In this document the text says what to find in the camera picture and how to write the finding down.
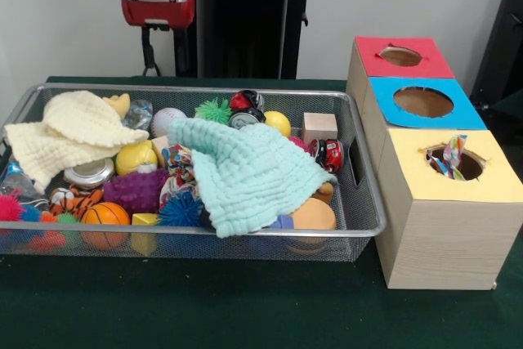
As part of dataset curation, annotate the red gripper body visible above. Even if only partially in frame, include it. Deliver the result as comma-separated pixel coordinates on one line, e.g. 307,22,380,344
121,0,197,32

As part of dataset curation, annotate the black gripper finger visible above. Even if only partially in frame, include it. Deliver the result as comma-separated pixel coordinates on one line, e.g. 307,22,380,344
172,28,193,78
141,26,159,78

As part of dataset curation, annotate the mint green cloth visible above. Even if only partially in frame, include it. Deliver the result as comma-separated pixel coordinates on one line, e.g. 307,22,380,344
168,117,337,239

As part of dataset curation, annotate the colourful polka dot cloth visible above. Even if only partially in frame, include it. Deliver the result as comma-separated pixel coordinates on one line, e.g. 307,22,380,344
429,132,468,180

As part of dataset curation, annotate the shallow clear mesh bin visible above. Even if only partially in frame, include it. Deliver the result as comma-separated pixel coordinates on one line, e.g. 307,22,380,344
0,82,387,264

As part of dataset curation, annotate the wooden box with three holes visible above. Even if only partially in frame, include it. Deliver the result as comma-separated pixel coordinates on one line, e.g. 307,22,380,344
346,36,523,291

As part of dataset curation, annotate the green spiky ball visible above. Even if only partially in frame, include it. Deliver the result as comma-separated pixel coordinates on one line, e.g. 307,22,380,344
194,98,233,125

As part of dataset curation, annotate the white toy baseball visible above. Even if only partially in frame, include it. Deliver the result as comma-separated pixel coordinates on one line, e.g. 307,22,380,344
150,108,189,137

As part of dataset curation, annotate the yellow ball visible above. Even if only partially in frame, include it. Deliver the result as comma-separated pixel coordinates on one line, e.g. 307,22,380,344
264,110,293,138
114,141,160,177

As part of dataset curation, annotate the cream yellow cloth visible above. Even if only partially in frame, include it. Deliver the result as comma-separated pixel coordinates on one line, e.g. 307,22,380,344
4,90,150,189

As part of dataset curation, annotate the small wooden cube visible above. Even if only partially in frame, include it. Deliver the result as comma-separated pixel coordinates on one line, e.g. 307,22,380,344
301,112,339,145

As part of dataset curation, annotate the orange toy basketball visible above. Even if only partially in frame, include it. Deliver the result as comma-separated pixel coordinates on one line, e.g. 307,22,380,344
80,202,132,250

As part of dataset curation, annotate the peach orange ball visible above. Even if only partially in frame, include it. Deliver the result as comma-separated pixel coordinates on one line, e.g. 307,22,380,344
288,198,337,235

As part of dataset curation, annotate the pink spiky ball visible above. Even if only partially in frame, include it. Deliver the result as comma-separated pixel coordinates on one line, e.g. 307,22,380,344
0,192,27,223

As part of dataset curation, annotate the black chair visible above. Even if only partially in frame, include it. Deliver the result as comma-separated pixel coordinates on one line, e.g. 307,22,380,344
472,0,523,113

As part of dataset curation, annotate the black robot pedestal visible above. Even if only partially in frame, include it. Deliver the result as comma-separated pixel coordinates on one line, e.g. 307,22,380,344
158,0,329,80

